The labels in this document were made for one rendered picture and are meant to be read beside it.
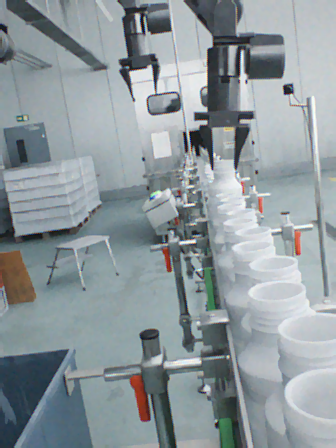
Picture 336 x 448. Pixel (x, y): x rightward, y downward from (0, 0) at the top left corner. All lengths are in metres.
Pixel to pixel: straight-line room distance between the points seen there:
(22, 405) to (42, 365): 0.09
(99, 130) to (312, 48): 5.25
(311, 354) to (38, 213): 7.34
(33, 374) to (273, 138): 10.55
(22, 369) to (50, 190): 6.64
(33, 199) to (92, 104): 4.35
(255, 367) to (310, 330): 0.05
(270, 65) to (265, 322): 0.57
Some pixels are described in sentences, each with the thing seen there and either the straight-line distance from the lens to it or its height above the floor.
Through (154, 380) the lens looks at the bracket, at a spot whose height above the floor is 1.07.
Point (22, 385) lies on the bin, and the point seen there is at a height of 0.89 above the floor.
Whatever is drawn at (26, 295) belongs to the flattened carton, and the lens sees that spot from 4.40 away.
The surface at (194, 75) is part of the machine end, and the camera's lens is 5.55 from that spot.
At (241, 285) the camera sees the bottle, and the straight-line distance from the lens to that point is 0.41.
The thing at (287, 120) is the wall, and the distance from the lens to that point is 11.24.
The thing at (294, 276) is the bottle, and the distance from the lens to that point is 0.35.
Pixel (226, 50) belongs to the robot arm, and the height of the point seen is 1.39.
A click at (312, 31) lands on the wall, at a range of 11.57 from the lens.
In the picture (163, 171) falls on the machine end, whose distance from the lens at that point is 5.55.
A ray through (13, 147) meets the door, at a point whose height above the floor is 1.62.
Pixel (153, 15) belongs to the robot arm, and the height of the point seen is 1.58.
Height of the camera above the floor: 1.27
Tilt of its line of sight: 11 degrees down
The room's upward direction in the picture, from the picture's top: 9 degrees counter-clockwise
